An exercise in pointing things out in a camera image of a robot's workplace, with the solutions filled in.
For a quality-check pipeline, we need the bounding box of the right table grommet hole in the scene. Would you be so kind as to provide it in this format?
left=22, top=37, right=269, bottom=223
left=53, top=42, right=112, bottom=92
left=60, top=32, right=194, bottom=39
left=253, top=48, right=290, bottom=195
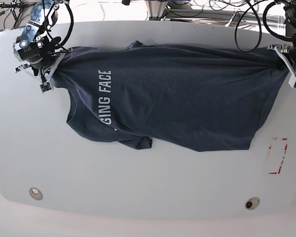
left=245, top=197, right=260, bottom=210

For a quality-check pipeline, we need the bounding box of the left-side arm black cable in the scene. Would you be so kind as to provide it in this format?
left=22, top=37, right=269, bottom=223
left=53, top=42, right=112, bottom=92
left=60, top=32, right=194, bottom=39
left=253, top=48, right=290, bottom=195
left=234, top=0, right=296, bottom=52

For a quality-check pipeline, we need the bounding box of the black tripod stand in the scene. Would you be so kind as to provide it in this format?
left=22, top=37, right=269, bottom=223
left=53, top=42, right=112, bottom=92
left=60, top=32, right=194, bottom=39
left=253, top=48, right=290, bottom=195
left=0, top=0, right=38, bottom=31

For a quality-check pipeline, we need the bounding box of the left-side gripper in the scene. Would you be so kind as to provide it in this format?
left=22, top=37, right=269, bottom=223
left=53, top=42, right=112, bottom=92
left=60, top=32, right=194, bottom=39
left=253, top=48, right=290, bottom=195
left=267, top=44, right=296, bottom=88

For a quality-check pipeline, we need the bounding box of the red tape rectangle marking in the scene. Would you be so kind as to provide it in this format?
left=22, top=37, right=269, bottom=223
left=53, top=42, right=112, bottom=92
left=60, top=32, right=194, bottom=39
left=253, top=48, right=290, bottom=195
left=265, top=138, right=289, bottom=175

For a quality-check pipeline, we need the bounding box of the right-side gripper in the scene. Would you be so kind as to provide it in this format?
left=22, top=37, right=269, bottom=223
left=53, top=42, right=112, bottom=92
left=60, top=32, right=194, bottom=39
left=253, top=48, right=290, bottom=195
left=14, top=48, right=73, bottom=85

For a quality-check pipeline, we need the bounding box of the left table grommet hole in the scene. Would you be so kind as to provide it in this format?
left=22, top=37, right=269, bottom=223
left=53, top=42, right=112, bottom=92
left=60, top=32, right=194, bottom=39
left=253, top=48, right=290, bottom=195
left=29, top=188, right=43, bottom=200

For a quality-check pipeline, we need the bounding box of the table grommet hole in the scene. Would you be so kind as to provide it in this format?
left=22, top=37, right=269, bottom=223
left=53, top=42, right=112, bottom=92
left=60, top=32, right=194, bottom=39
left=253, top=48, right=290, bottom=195
left=29, top=188, right=43, bottom=200
left=245, top=197, right=260, bottom=210

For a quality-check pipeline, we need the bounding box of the left-side robot arm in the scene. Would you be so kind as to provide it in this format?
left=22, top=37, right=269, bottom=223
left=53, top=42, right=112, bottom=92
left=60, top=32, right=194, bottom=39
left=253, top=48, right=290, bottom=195
left=262, top=0, right=296, bottom=88

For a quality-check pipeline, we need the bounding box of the metal frame post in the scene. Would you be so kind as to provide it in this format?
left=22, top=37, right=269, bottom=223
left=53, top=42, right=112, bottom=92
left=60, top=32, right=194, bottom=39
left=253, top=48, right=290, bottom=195
left=145, top=0, right=168, bottom=21

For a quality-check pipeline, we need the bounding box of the right-side wrist camera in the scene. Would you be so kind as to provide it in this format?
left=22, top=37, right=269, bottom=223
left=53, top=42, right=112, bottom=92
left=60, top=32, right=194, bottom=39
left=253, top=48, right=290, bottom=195
left=40, top=82, right=53, bottom=93

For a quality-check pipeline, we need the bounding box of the dark blue T-shirt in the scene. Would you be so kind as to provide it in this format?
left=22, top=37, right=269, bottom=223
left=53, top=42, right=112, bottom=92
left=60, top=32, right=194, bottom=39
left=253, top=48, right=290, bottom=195
left=52, top=41, right=288, bottom=152

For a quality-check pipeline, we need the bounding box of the right-side arm black cable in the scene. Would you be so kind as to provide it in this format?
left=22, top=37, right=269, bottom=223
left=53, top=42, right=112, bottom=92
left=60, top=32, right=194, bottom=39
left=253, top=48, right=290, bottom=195
left=49, top=2, right=74, bottom=54

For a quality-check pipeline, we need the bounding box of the right-side robot arm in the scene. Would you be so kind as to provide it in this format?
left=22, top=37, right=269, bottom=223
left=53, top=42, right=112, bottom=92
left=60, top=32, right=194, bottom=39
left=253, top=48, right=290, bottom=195
left=12, top=0, right=74, bottom=92

